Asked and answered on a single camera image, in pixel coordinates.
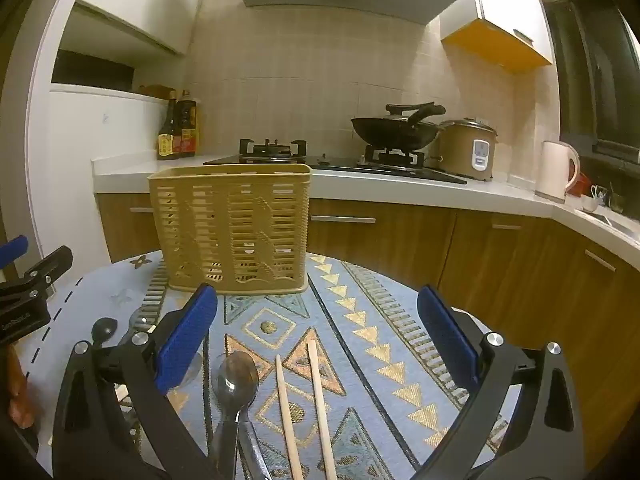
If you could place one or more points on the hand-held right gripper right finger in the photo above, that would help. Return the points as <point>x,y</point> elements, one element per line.
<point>445,332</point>

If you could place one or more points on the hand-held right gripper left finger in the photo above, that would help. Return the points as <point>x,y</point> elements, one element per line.
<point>182,340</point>

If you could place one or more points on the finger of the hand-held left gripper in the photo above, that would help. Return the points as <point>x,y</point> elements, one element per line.
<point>14,251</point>
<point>47,270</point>

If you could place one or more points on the large steel spoon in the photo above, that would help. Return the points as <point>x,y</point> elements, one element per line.
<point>235,377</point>

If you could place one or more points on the wooden chopstick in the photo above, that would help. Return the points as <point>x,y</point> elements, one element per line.
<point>320,410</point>
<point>287,410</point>

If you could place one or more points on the yellow slotted utensil basket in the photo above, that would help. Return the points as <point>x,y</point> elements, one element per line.
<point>225,220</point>

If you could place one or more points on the person's left hand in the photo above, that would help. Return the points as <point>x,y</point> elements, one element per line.
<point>21,395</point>

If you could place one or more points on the patterned blue tablecloth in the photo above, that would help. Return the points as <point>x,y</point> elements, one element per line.
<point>375,310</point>

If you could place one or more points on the small black spoon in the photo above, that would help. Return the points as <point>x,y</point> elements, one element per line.
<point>103,331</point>

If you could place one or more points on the wooden base cabinets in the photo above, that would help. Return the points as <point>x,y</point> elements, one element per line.
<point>500,260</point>

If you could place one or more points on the white kitchen countertop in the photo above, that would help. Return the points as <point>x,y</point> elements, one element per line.
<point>130,165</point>

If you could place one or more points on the dark soy sauce bottle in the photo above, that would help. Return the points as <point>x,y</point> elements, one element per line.
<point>167,146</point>

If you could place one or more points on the beige rice cooker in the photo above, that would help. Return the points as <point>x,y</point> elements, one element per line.
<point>462,155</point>

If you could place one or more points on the white electric kettle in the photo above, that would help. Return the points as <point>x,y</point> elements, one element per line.
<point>550,170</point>

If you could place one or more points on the white cup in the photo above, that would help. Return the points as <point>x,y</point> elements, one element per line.
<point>590,204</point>

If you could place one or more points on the black gas stove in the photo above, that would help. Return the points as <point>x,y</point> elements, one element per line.
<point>340,164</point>

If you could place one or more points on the yellow capped sauce bottle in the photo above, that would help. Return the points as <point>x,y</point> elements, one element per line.
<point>189,127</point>

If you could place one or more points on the red container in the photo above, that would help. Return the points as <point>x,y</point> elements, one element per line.
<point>582,185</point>

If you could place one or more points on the steel sink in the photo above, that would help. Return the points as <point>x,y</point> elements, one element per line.
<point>615,223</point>

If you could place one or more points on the black wok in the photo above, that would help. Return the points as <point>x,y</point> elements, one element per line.
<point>395,136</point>

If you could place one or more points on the brown cardboard box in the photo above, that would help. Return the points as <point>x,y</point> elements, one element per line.
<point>157,91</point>

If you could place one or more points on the clear glass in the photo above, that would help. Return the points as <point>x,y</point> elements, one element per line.
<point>616,203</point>

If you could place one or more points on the dark window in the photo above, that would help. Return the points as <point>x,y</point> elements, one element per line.
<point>590,85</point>

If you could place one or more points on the white wall cabinet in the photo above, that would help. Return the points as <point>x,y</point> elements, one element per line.
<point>140,0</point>

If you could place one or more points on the yellow bottomed wall cabinet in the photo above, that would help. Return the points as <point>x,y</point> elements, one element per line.
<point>500,45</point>

